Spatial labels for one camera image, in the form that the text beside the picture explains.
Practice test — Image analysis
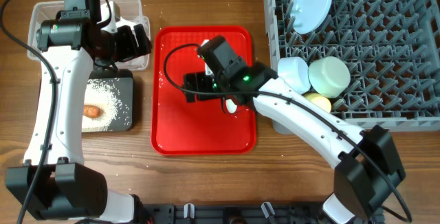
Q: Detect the white plastic spoon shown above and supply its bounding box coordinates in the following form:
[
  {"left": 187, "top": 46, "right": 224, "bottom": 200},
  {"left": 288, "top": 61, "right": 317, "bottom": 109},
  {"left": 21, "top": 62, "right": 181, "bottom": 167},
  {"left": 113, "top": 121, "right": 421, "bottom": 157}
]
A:
[{"left": 225, "top": 99, "right": 238, "bottom": 114}]

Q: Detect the pile of white rice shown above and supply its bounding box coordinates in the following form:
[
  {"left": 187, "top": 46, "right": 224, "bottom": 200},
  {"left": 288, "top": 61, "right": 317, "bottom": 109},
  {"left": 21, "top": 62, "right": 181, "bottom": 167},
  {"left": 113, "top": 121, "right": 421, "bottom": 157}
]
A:
[{"left": 81, "top": 78, "right": 131, "bottom": 132}]

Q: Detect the orange carrot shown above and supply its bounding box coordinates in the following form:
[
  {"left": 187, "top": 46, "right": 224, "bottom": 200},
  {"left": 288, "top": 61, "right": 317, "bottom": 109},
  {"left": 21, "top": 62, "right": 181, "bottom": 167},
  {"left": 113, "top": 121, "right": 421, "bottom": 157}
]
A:
[{"left": 83, "top": 104, "right": 102, "bottom": 119}]

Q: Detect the small light blue bowl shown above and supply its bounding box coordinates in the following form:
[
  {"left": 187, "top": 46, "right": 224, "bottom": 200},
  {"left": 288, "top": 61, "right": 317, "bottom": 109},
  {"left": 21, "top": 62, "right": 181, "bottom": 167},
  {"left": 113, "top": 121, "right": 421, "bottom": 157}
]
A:
[{"left": 277, "top": 57, "right": 311, "bottom": 95}]

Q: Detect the yellow plastic cup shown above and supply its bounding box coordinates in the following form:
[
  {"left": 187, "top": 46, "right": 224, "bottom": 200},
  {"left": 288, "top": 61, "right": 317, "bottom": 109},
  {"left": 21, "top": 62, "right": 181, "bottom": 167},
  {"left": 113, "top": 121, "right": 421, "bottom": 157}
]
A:
[{"left": 303, "top": 92, "right": 331, "bottom": 113}]

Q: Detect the green bowl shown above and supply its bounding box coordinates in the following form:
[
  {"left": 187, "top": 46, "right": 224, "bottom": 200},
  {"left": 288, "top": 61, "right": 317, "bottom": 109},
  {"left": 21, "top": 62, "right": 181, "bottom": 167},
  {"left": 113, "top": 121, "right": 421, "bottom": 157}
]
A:
[{"left": 309, "top": 56, "right": 351, "bottom": 98}]

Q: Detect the large light blue plate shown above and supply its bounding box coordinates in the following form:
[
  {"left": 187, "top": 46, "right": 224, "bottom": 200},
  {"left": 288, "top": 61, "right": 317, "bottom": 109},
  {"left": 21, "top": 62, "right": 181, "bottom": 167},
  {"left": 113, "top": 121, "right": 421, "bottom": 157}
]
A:
[{"left": 287, "top": 0, "right": 332, "bottom": 34}]

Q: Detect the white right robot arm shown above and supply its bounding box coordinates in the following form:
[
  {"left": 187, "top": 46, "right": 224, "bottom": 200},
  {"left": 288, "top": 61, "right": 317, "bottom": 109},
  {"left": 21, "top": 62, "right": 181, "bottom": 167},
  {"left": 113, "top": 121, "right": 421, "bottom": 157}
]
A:
[{"left": 173, "top": 36, "right": 413, "bottom": 223}]

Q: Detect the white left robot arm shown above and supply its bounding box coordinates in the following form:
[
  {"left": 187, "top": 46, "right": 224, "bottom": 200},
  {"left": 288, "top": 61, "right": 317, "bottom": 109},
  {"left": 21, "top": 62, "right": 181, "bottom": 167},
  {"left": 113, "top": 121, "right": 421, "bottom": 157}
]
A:
[{"left": 5, "top": 0, "right": 154, "bottom": 223}]

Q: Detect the clear plastic waste bin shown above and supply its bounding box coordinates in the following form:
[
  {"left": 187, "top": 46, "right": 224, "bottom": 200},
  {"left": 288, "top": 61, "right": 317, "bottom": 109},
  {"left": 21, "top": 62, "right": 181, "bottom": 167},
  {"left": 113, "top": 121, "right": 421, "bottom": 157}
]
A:
[{"left": 27, "top": 0, "right": 151, "bottom": 71}]

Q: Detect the black waste tray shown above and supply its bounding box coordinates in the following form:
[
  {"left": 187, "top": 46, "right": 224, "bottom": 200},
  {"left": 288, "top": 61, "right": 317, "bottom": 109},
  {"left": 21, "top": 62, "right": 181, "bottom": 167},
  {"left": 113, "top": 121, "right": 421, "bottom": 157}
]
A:
[{"left": 80, "top": 69, "right": 135, "bottom": 133}]

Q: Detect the grey dishwasher rack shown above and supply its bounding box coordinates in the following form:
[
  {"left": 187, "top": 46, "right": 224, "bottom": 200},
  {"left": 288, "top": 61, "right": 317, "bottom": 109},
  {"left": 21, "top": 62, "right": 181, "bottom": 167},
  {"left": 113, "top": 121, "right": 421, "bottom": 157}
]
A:
[{"left": 263, "top": 0, "right": 439, "bottom": 131}]

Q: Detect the red plastic tray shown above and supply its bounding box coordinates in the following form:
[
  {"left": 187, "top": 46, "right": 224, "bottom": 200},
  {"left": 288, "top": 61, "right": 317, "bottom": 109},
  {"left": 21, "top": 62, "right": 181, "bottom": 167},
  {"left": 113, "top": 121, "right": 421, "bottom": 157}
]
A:
[{"left": 151, "top": 25, "right": 256, "bottom": 156}]

